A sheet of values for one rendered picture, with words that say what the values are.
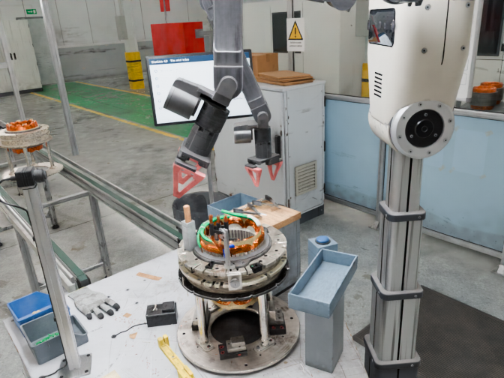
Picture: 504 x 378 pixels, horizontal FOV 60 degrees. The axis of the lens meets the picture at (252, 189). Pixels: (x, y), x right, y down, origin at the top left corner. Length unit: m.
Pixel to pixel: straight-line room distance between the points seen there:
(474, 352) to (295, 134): 1.95
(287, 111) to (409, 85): 2.40
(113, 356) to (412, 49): 1.18
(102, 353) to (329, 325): 0.70
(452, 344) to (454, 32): 1.93
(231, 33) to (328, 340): 0.82
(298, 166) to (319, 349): 2.51
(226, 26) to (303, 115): 2.76
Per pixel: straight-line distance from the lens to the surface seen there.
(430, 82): 1.14
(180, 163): 0.88
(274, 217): 1.53
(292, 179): 3.65
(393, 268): 1.38
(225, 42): 0.88
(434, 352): 2.66
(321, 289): 1.22
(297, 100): 3.53
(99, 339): 1.57
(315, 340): 1.29
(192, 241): 1.28
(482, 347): 2.77
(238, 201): 1.75
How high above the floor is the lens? 1.71
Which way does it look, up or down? 21 degrees down
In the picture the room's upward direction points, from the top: 3 degrees counter-clockwise
